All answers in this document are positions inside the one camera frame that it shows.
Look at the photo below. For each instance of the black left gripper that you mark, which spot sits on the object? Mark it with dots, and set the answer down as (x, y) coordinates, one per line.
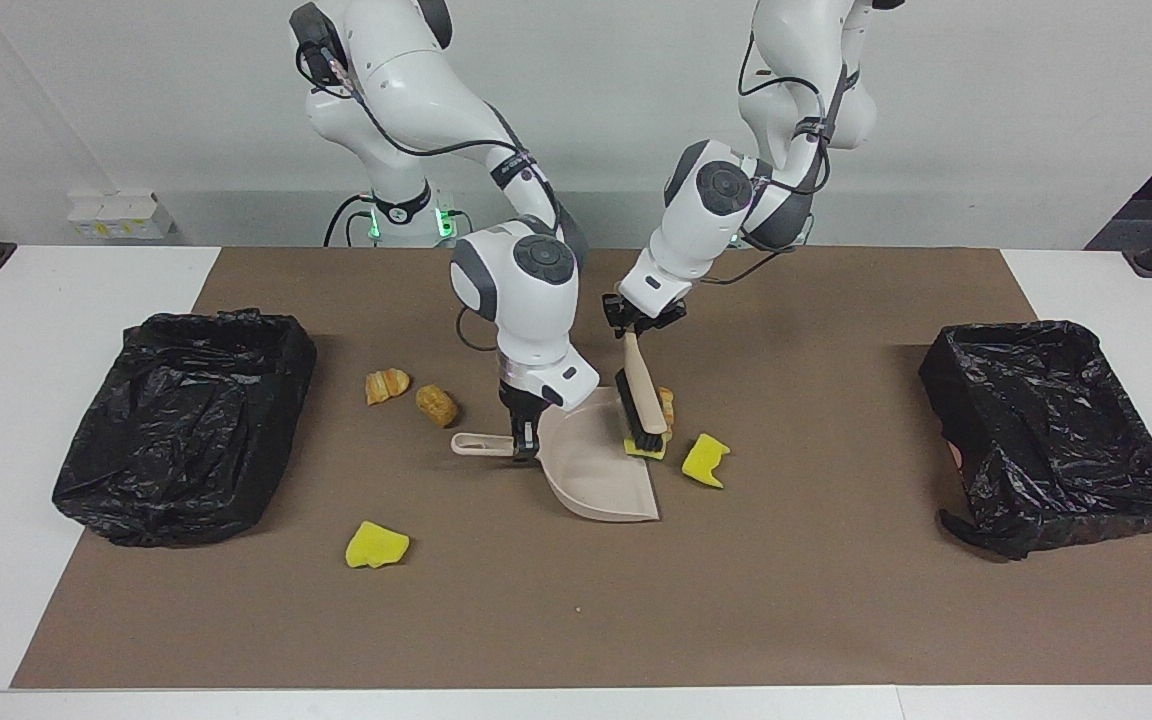
(641, 312)

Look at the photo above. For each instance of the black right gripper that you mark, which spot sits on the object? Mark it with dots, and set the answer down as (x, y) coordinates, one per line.
(524, 408)

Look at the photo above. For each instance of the beige hand brush black bristles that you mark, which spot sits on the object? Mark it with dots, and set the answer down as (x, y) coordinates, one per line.
(642, 390)

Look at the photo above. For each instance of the beige plastic dustpan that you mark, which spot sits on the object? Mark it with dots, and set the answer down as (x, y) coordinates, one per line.
(596, 470)

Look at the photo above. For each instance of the pale bread chunk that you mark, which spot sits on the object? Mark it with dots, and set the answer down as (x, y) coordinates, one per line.
(667, 408)

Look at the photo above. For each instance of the yellow sponge with green pad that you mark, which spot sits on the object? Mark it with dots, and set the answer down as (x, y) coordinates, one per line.
(648, 453)

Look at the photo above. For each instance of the curved yellow sponge piece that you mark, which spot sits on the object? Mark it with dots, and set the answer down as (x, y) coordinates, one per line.
(704, 460)

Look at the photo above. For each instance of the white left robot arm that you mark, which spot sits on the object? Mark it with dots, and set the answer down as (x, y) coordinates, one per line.
(716, 200)

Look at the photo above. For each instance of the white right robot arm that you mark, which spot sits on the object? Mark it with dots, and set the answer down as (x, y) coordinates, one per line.
(526, 300)

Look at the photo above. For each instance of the black bag lined bin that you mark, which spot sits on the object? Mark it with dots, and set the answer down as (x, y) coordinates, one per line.
(176, 430)
(1056, 440)

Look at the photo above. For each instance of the brown oval bread roll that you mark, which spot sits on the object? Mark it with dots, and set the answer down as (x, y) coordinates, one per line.
(436, 405)

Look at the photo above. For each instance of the small orange striped croissant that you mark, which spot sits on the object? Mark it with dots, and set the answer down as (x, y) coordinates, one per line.
(386, 386)

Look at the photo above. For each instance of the flat yellow sponge piece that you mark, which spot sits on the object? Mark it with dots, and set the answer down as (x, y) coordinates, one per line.
(374, 546)

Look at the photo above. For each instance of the brown table mat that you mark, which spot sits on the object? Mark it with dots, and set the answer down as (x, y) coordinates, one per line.
(576, 620)

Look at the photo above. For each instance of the white wall power box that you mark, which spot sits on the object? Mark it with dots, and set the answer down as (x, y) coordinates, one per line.
(121, 215)

